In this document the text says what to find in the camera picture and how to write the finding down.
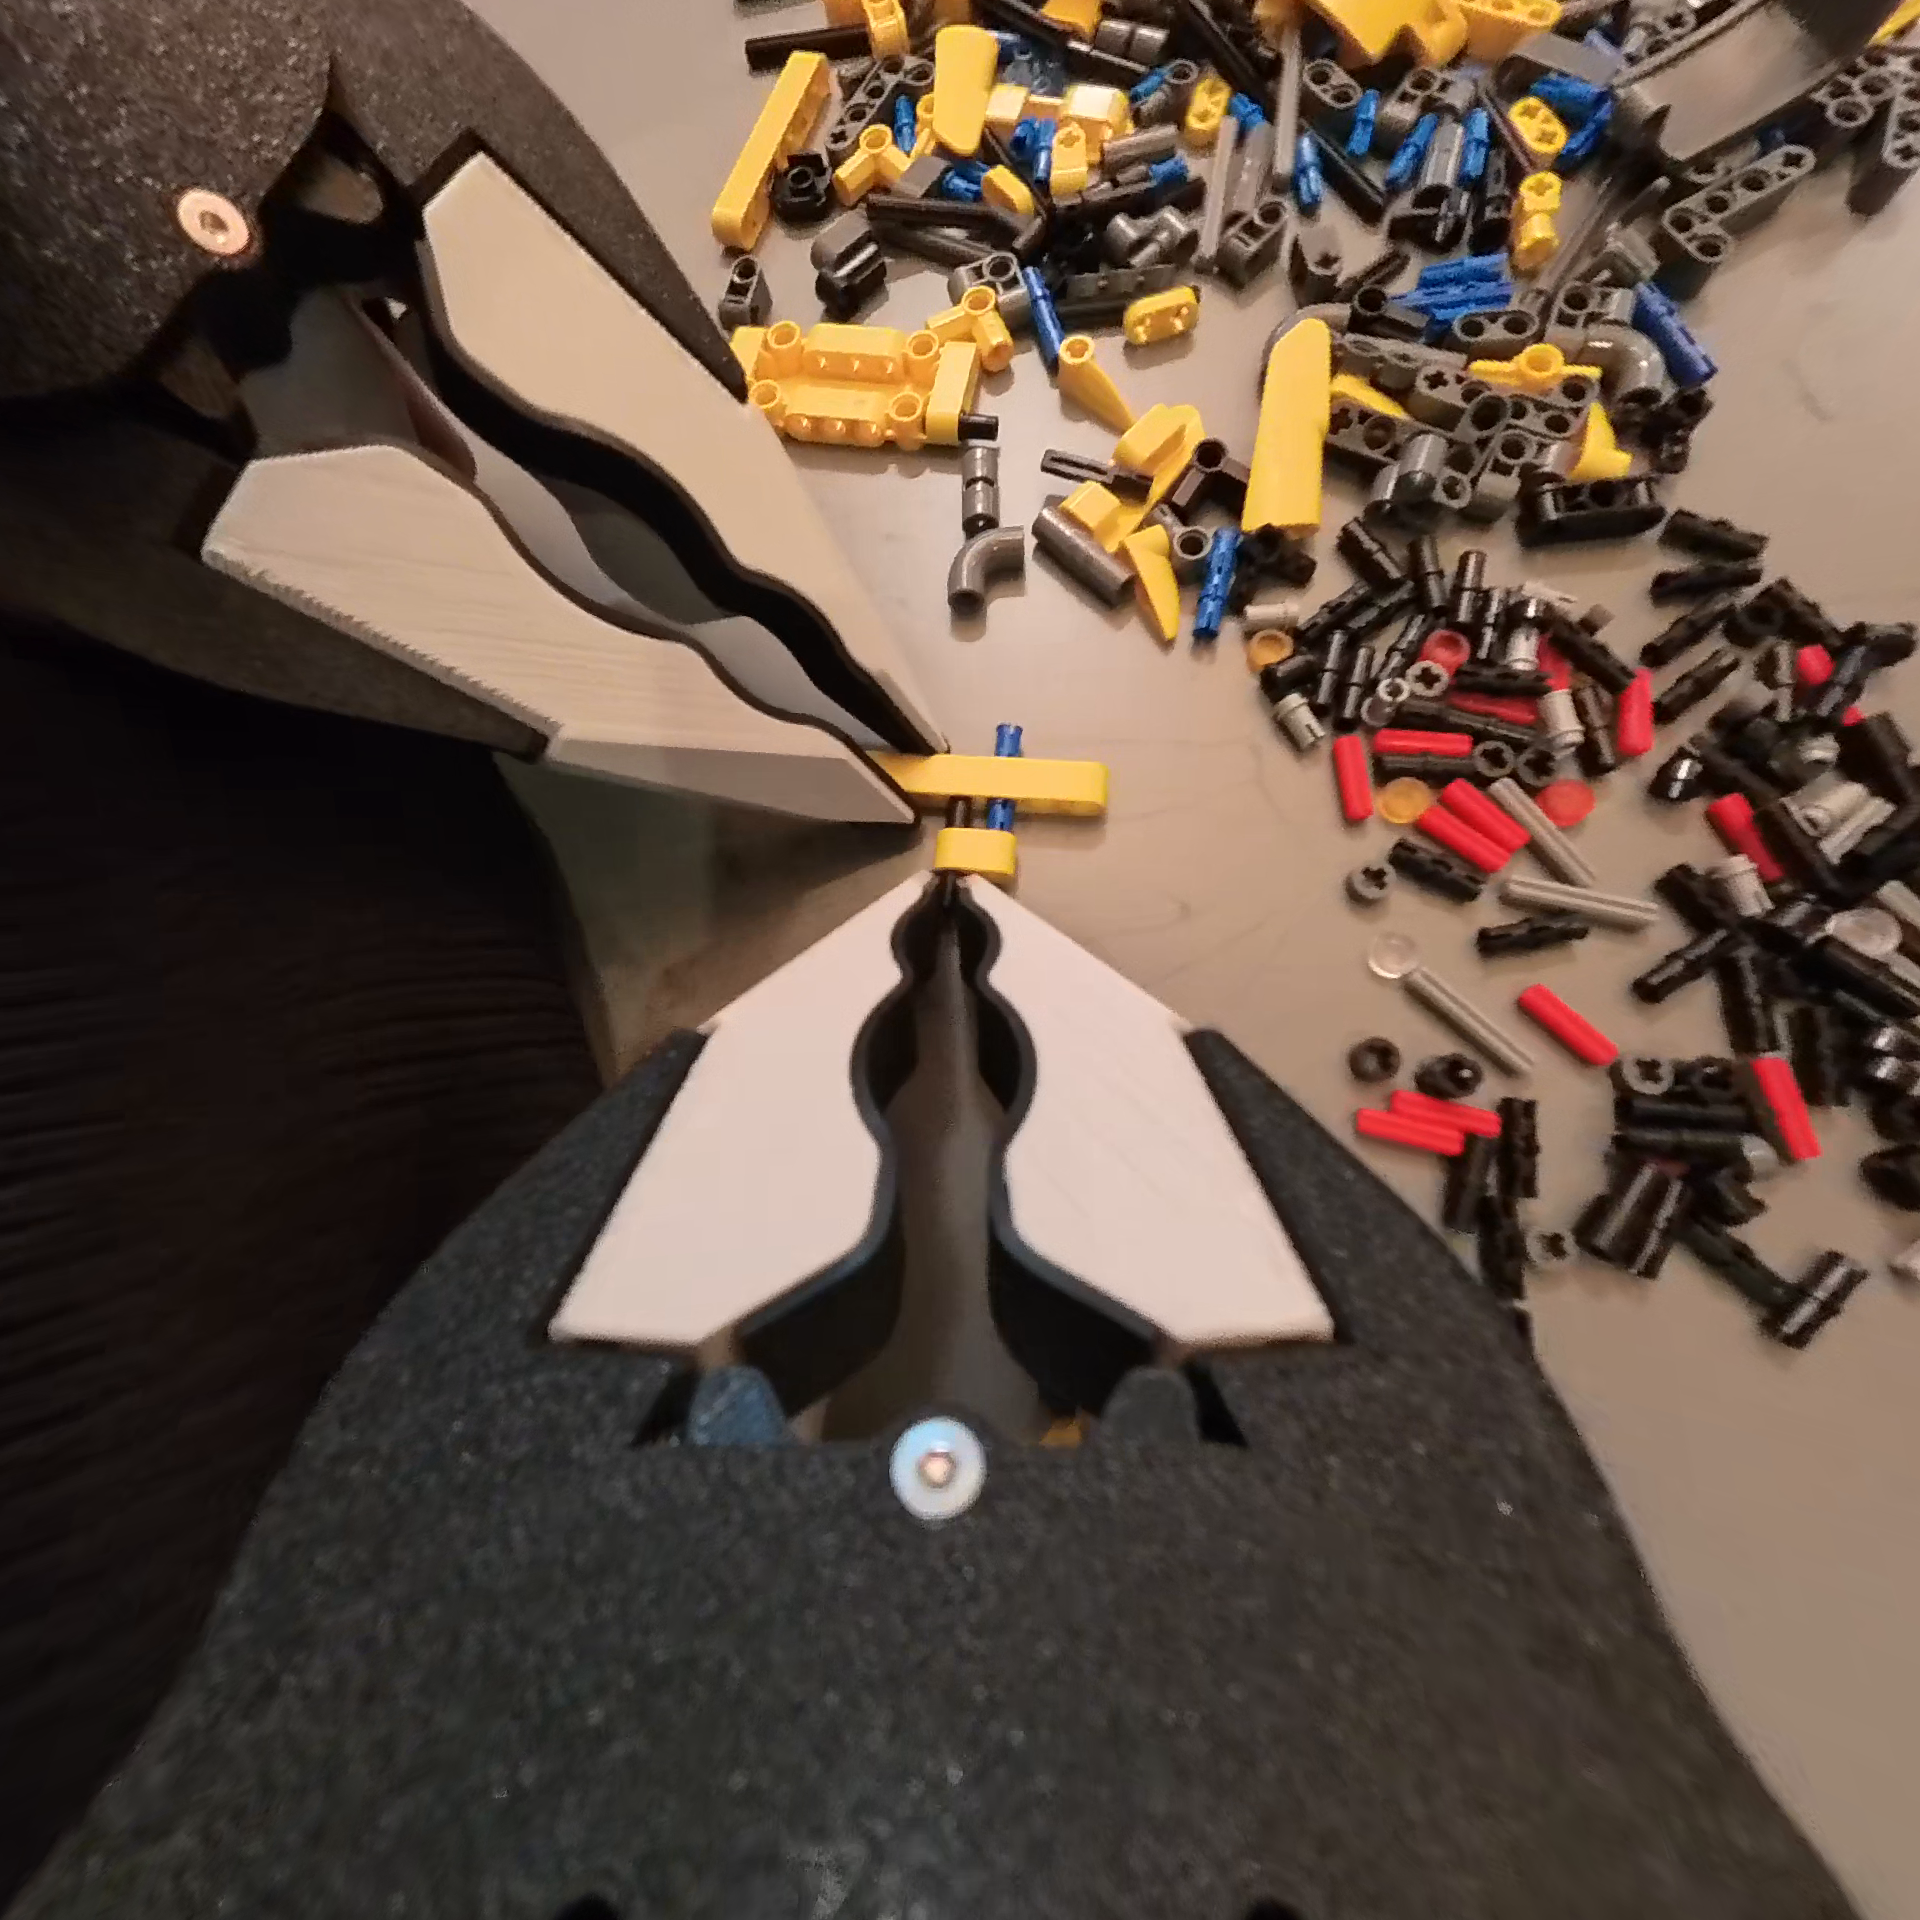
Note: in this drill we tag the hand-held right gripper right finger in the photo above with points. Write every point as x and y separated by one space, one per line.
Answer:
1156 1184

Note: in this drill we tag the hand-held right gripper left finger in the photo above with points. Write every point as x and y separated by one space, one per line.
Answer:
750 1184

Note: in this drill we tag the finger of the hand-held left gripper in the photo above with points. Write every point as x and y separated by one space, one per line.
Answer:
629 360
452 586

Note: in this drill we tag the short yellow toy connector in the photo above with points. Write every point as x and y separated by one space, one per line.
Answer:
975 853

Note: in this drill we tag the long yellow toy beam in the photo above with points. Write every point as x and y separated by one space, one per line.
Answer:
1051 785

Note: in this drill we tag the blue toy pin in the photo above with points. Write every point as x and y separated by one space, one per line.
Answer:
1009 739

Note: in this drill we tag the grey elbow pipe piece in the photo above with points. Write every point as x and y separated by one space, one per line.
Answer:
973 582

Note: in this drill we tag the pile of black red pins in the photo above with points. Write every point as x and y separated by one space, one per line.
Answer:
1559 1025

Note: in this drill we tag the person's dark knit sweater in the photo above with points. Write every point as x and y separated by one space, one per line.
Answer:
225 1049

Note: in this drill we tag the pile of yellow grey bricks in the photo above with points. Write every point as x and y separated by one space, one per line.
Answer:
1291 434

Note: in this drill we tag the yellow frame block with holes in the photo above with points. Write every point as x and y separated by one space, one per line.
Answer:
839 375

